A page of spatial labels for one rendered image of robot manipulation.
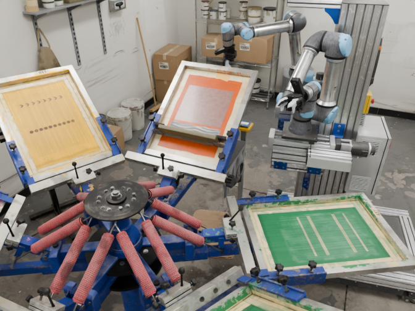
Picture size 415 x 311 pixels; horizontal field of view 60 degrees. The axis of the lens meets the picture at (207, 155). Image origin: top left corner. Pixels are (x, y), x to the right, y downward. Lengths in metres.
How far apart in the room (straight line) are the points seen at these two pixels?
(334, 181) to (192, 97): 1.20
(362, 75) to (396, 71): 3.39
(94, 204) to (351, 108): 1.70
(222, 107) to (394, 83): 3.81
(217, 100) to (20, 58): 2.09
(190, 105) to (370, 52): 1.17
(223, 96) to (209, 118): 0.20
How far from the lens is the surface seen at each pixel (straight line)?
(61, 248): 2.02
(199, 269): 3.13
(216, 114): 2.44
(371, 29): 2.40
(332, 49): 2.17
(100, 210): 1.72
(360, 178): 2.77
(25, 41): 3.94
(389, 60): 5.80
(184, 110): 2.53
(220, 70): 2.63
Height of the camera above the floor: 2.39
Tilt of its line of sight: 32 degrees down
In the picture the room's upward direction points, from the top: straight up
